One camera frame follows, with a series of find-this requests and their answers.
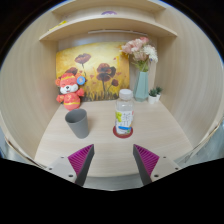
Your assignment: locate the wooden shelf unit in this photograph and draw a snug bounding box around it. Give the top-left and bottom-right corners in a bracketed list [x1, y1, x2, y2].
[0, 0, 224, 178]

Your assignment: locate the clear plastic water bottle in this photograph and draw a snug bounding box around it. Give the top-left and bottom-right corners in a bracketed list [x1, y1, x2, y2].
[115, 89, 134, 134]

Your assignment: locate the poppy flower painting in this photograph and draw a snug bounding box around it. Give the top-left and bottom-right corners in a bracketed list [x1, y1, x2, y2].
[56, 42, 130, 101]

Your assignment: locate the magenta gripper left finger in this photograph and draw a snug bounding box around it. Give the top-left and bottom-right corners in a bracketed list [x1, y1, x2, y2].
[46, 143, 96, 187]

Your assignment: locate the teal ceramic vase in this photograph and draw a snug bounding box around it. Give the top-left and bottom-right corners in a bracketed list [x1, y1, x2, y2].
[134, 72, 148, 102]

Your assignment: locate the small potted plant right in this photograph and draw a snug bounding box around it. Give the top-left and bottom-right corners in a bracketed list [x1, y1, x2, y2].
[156, 86, 163, 102]

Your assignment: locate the red plush bear toy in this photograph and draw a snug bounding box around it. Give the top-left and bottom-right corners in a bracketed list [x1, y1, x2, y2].
[55, 73, 84, 111]

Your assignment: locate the small potted plant left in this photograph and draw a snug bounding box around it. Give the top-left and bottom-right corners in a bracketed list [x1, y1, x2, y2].
[148, 89, 157, 104]

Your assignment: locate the purple number sticker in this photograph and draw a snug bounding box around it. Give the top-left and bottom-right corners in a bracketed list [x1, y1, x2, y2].
[101, 11, 117, 15]

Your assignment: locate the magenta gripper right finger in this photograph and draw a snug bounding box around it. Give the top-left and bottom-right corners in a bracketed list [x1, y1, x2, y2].
[132, 143, 183, 186]

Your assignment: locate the yellow object on shelf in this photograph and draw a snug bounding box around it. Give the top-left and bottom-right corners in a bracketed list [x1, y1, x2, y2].
[48, 20, 68, 31]

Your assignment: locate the grey plastic cup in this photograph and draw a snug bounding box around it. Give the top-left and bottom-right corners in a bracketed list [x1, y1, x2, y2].
[65, 109, 89, 139]

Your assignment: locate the red round coaster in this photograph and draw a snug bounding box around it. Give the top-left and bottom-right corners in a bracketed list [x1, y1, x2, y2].
[113, 126, 133, 139]

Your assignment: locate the small potted plant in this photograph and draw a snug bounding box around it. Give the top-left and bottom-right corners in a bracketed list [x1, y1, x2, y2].
[156, 86, 163, 102]
[148, 89, 157, 104]

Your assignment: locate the pink white flower bouquet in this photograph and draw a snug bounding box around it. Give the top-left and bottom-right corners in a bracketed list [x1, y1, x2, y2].
[121, 37, 158, 72]

